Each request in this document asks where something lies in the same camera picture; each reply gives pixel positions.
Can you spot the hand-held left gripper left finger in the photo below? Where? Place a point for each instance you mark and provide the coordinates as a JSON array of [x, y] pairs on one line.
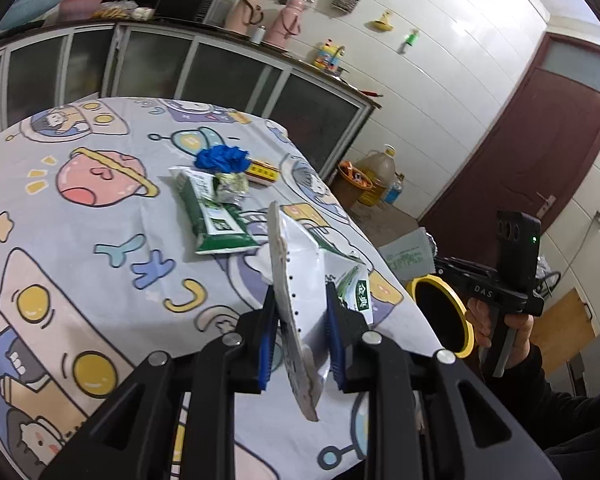
[[266, 345]]

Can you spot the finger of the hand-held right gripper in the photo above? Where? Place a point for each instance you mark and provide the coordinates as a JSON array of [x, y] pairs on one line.
[[450, 266]]

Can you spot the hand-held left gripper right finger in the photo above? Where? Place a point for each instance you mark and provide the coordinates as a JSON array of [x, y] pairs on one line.
[[336, 345]]

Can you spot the white shoe insole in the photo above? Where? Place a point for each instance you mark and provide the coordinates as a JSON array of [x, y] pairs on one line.
[[292, 320]]

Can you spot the pale green packet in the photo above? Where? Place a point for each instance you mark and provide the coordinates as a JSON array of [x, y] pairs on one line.
[[405, 257]]

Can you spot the small green white packet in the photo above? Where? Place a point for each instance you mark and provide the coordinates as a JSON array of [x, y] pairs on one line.
[[355, 300]]

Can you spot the black yellow-rimmed trash bin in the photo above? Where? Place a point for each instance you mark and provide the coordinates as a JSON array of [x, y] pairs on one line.
[[440, 315]]

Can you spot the white plastic sheet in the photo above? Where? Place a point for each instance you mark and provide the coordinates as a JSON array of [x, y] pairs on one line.
[[307, 260]]

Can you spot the green white snack packet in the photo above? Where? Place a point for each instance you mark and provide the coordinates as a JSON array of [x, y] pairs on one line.
[[215, 215]]

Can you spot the white green wrapper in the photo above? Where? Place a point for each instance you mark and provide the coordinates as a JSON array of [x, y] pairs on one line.
[[230, 186]]

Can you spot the yellow red small box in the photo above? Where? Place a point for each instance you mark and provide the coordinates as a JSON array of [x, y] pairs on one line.
[[262, 172]]

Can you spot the blue plastic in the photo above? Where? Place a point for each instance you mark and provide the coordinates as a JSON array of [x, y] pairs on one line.
[[222, 157]]

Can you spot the person's right forearm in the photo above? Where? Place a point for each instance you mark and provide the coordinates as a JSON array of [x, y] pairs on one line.
[[555, 410]]

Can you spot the person's right hand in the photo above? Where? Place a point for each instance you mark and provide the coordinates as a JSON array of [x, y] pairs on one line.
[[480, 320]]

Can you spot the small side table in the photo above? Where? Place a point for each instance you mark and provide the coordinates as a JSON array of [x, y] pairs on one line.
[[570, 325]]

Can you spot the clear water bottle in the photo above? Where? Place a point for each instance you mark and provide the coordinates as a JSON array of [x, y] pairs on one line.
[[394, 191]]

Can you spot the large cooking oil jug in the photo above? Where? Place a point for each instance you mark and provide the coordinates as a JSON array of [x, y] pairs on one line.
[[377, 175]]

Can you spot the brown plastic bin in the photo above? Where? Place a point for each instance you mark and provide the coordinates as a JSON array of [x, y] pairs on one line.
[[351, 185]]

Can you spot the cartoon printed tablecloth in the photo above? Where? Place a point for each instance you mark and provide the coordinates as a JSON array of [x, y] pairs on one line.
[[80, 240]]

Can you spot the green white hanging brush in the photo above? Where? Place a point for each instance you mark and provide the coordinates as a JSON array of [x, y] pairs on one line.
[[410, 40]]

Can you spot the metal faucet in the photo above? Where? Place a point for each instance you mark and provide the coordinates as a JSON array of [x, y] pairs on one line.
[[339, 57]]

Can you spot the yellow dish soap bottle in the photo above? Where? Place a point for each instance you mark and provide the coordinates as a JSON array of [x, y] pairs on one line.
[[324, 56]]

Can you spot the yellow hanging plastic holder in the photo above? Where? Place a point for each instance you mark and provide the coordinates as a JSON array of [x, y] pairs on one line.
[[382, 23]]

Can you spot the glass door kitchen cabinet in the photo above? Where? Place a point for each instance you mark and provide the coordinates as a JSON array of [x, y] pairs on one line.
[[220, 70]]

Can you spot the pink thermos flask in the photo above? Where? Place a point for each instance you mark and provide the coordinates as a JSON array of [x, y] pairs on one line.
[[247, 10], [287, 22]]

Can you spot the white cup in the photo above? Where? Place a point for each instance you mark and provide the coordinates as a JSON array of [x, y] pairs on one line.
[[257, 35]]

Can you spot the black microwave oven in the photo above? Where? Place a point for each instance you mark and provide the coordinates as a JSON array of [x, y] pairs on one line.
[[190, 5]]

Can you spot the white buns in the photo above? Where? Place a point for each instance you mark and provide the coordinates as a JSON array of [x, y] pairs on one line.
[[143, 12]]

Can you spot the clear bag of food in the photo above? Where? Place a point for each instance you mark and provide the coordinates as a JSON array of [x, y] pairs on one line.
[[116, 10]]

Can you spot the pink plastic basin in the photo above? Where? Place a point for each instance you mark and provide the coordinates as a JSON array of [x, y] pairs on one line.
[[82, 7]]

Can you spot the blue plastic basket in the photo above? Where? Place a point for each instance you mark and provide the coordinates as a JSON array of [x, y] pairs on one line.
[[30, 5]]

